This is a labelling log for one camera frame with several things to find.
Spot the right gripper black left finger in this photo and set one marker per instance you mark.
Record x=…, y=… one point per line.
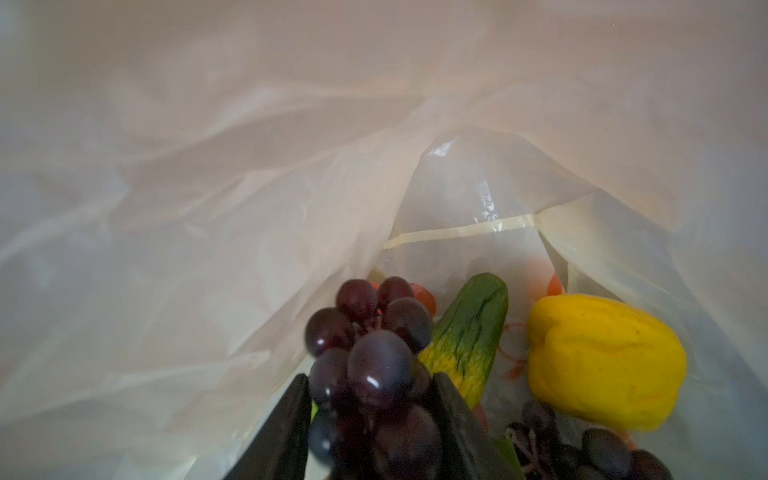
x=280, y=450

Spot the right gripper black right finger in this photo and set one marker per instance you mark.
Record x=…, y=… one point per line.
x=468, y=453

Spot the large purple grape bunch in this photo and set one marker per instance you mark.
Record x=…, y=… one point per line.
x=602, y=454

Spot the small purple grape bunch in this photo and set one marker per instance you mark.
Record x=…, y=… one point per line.
x=368, y=386

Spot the small orange mango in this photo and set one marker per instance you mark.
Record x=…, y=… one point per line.
x=466, y=338

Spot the yellow ribbed fruit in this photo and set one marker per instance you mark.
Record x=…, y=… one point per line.
x=604, y=361

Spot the translucent plastic bag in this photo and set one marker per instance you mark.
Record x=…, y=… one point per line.
x=184, y=182

